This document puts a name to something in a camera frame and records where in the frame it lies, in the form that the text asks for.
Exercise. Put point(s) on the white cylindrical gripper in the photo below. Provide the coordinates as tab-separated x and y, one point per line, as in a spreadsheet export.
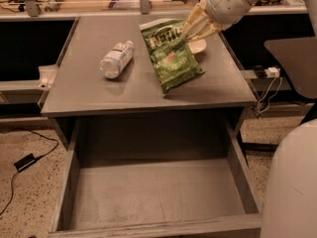
224	8

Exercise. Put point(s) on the black power adapter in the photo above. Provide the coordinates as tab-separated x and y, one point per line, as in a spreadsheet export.
25	162

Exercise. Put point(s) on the open grey wooden drawer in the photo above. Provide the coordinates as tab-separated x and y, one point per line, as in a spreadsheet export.
159	175

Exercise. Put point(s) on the white bracket on shelf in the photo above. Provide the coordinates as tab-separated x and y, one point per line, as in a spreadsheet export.
47	76

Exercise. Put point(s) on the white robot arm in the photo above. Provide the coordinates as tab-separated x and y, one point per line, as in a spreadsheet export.
290	197

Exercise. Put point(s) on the white paper bowl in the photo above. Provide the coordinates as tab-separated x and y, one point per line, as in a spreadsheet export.
197	46

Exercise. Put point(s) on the white plug and outlet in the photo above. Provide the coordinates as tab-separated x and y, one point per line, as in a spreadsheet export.
266	72

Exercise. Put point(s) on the green jalapeno chip bag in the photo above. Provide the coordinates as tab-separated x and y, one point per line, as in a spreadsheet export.
171	57

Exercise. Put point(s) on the clear plastic water bottle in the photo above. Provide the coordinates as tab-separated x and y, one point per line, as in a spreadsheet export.
116	60

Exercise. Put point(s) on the grey cabinet counter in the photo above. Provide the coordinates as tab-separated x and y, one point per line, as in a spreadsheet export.
81	89

